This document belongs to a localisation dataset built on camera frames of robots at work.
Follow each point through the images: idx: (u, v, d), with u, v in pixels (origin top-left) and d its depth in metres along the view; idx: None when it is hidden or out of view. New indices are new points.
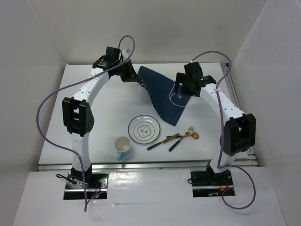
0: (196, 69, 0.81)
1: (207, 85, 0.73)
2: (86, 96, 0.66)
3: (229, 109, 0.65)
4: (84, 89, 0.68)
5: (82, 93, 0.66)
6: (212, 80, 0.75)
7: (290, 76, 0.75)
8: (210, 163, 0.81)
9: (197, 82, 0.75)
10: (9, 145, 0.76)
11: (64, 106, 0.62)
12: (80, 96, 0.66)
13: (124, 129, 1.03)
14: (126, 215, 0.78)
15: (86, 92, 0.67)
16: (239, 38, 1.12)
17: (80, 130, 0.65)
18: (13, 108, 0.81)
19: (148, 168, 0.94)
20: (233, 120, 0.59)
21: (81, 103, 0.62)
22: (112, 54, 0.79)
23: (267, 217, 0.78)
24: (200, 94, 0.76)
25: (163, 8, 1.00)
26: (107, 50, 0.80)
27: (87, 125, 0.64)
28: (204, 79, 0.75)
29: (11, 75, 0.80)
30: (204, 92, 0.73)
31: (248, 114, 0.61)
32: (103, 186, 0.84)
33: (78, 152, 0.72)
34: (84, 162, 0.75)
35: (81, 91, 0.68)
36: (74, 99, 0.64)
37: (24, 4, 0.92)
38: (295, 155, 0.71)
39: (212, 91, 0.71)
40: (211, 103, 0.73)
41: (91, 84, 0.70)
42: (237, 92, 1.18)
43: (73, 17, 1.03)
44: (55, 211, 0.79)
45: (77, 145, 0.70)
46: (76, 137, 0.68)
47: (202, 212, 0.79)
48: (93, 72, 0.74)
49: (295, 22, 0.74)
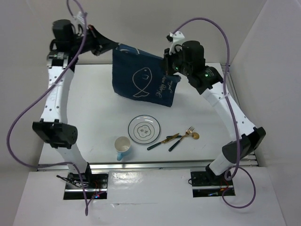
0: (199, 57, 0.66)
1: (213, 85, 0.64)
2: (58, 112, 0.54)
3: (241, 122, 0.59)
4: (51, 104, 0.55)
5: (51, 111, 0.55)
6: (218, 77, 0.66)
7: (290, 76, 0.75)
8: (209, 165, 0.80)
9: (200, 77, 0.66)
10: (9, 145, 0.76)
11: (40, 133, 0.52)
12: (50, 115, 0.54)
13: (124, 130, 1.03)
14: (126, 215, 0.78)
15: (54, 108, 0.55)
16: (240, 37, 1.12)
17: (65, 144, 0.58)
18: (13, 108, 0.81)
19: (148, 168, 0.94)
20: (247, 140, 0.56)
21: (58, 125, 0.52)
22: (62, 36, 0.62)
23: (267, 217, 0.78)
24: (204, 93, 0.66)
25: (163, 8, 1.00)
26: (54, 32, 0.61)
27: (72, 139, 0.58)
28: (209, 75, 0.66)
29: (11, 75, 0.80)
30: (209, 95, 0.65)
31: (260, 129, 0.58)
32: (103, 186, 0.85)
33: (72, 160, 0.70)
34: (79, 165, 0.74)
35: (46, 107, 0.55)
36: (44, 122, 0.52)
37: (23, 5, 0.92)
38: (295, 155, 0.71)
39: (220, 96, 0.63)
40: (217, 108, 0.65)
41: (56, 94, 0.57)
42: (237, 92, 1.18)
43: (73, 17, 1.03)
44: (55, 211, 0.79)
45: (68, 156, 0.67)
46: (65, 150, 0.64)
47: (201, 212, 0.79)
48: (51, 76, 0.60)
49: (295, 22, 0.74)
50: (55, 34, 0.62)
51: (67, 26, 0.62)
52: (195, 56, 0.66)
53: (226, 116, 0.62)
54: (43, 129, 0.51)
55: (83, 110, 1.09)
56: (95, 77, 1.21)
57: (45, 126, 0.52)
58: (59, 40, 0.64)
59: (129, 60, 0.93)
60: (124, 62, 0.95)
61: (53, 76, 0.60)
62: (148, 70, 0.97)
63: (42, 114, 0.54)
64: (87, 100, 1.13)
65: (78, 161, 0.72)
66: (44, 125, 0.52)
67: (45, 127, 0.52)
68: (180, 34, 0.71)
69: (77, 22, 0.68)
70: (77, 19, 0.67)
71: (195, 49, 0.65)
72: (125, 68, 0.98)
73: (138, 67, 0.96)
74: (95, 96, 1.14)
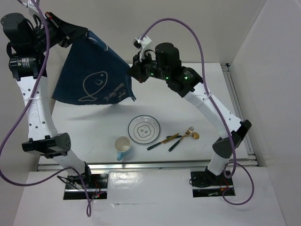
0: (175, 60, 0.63)
1: (195, 87, 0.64)
2: (46, 129, 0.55)
3: (228, 119, 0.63)
4: (35, 121, 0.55)
5: (37, 128, 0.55)
6: (198, 78, 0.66)
7: (290, 76, 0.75)
8: (209, 168, 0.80)
9: (184, 83, 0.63)
10: (8, 145, 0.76)
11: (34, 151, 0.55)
12: (38, 133, 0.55)
13: (124, 130, 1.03)
14: (126, 215, 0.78)
15: (40, 125, 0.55)
16: (239, 37, 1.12)
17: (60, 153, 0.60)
18: (12, 108, 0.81)
19: (148, 168, 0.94)
20: (236, 134, 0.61)
21: (49, 141, 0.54)
22: (22, 39, 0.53)
23: (267, 217, 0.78)
24: (187, 96, 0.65)
25: (164, 8, 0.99)
26: (8, 34, 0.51)
27: (66, 147, 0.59)
28: (189, 77, 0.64)
29: (10, 75, 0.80)
30: (193, 98, 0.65)
31: (246, 122, 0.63)
32: (103, 187, 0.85)
33: (70, 165, 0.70)
34: (77, 167, 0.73)
35: (31, 125, 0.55)
36: (35, 141, 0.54)
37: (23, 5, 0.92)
38: (295, 154, 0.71)
39: (204, 97, 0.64)
40: (201, 109, 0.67)
41: (37, 110, 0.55)
42: (237, 92, 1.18)
43: (74, 16, 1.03)
44: (55, 211, 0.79)
45: (66, 162, 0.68)
46: (61, 158, 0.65)
47: (201, 212, 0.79)
48: (24, 91, 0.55)
49: (295, 22, 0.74)
50: (10, 37, 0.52)
51: (24, 24, 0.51)
52: (171, 60, 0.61)
53: (214, 116, 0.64)
54: (35, 148, 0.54)
55: (83, 111, 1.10)
56: None
57: (35, 144, 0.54)
58: (16, 44, 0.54)
59: (85, 58, 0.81)
60: (80, 62, 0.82)
61: (26, 91, 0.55)
62: (105, 76, 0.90)
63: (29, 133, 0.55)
64: None
65: (77, 164, 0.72)
66: (36, 144, 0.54)
67: (37, 145, 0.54)
68: (147, 39, 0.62)
69: (31, 12, 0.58)
70: (29, 7, 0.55)
71: (170, 53, 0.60)
72: (79, 68, 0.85)
73: (94, 68, 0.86)
74: None
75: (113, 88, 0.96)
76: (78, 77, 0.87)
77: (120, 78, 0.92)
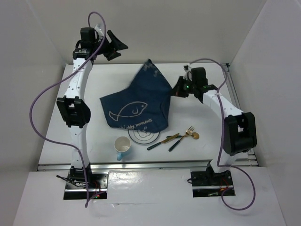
0: (201, 77, 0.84)
1: (209, 91, 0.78)
2: (77, 92, 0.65)
3: (229, 108, 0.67)
4: (74, 85, 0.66)
5: (72, 91, 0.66)
6: (214, 87, 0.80)
7: (290, 76, 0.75)
8: (210, 163, 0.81)
9: (201, 91, 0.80)
10: (9, 145, 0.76)
11: (59, 106, 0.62)
12: (71, 93, 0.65)
13: (124, 130, 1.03)
14: (126, 215, 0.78)
15: (76, 88, 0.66)
16: (239, 38, 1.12)
17: (80, 123, 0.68)
18: (13, 108, 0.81)
19: (148, 168, 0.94)
20: (232, 117, 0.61)
21: (76, 100, 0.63)
22: (86, 36, 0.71)
23: (267, 217, 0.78)
24: (203, 99, 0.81)
25: (164, 8, 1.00)
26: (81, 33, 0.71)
27: (85, 118, 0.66)
28: (207, 87, 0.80)
29: (10, 75, 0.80)
30: (207, 98, 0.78)
31: (247, 113, 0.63)
32: (103, 186, 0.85)
33: (78, 145, 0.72)
34: (83, 157, 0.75)
35: (70, 88, 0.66)
36: (67, 97, 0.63)
37: (24, 5, 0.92)
38: (295, 154, 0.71)
39: (213, 95, 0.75)
40: (213, 107, 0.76)
41: (78, 78, 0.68)
42: (237, 92, 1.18)
43: (74, 17, 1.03)
44: (55, 211, 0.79)
45: (77, 138, 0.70)
46: (75, 130, 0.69)
47: (202, 212, 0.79)
48: (75, 64, 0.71)
49: (295, 23, 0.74)
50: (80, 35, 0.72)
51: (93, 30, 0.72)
52: (198, 78, 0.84)
53: (218, 108, 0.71)
54: (64, 101, 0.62)
55: None
56: (95, 77, 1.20)
57: (65, 100, 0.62)
58: (83, 41, 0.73)
59: (142, 83, 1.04)
60: (138, 84, 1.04)
61: (76, 64, 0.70)
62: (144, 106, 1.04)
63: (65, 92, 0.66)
64: (87, 99, 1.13)
65: (84, 149, 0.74)
66: (66, 100, 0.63)
67: (65, 100, 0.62)
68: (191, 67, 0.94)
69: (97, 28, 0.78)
70: (96, 30, 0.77)
71: (199, 70, 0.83)
72: (134, 84, 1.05)
73: (144, 96, 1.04)
74: (95, 96, 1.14)
75: (142, 119, 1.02)
76: (126, 93, 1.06)
77: (159, 112, 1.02)
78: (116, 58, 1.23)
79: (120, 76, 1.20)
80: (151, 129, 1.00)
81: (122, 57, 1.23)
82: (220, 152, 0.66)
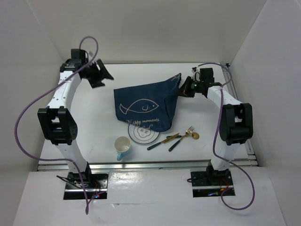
0: (209, 75, 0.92)
1: (214, 86, 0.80)
2: (63, 102, 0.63)
3: (229, 99, 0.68)
4: (59, 95, 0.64)
5: (57, 100, 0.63)
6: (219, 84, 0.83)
7: (290, 76, 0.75)
8: (211, 160, 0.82)
9: (207, 86, 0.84)
10: (8, 145, 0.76)
11: (42, 119, 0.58)
12: (56, 103, 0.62)
13: (124, 130, 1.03)
14: (126, 215, 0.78)
15: (61, 98, 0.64)
16: (239, 38, 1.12)
17: (66, 140, 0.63)
18: (13, 109, 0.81)
19: (148, 168, 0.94)
20: (230, 104, 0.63)
21: (59, 109, 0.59)
22: (77, 55, 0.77)
23: (267, 217, 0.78)
24: (208, 93, 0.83)
25: (164, 8, 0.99)
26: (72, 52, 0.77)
27: (71, 132, 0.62)
28: (212, 84, 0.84)
29: (10, 76, 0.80)
30: (211, 92, 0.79)
31: (246, 104, 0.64)
32: (103, 186, 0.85)
33: (72, 158, 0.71)
34: (80, 164, 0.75)
35: (55, 98, 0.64)
36: (50, 108, 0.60)
37: (23, 5, 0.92)
38: (295, 155, 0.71)
39: (216, 89, 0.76)
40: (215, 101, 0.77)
41: (64, 88, 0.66)
42: (237, 92, 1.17)
43: (73, 17, 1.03)
44: (55, 211, 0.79)
45: (68, 152, 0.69)
46: (65, 146, 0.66)
47: (202, 212, 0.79)
48: (61, 76, 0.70)
49: (295, 23, 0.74)
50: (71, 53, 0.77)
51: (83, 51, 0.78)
52: (206, 74, 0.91)
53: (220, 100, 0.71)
54: (46, 113, 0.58)
55: (83, 111, 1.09)
56: None
57: (48, 111, 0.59)
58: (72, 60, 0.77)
59: (161, 91, 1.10)
60: (156, 91, 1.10)
61: (62, 76, 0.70)
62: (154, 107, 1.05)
63: (49, 102, 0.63)
64: (87, 100, 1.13)
65: (79, 159, 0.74)
66: (49, 110, 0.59)
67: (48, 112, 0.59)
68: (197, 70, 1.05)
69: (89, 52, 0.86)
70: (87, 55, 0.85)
71: (206, 69, 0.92)
72: (148, 87, 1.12)
73: (156, 99, 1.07)
74: (95, 96, 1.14)
75: (150, 117, 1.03)
76: (140, 94, 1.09)
77: (164, 115, 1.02)
78: (115, 58, 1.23)
79: (119, 76, 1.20)
80: (157, 127, 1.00)
81: (122, 57, 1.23)
82: (215, 139, 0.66)
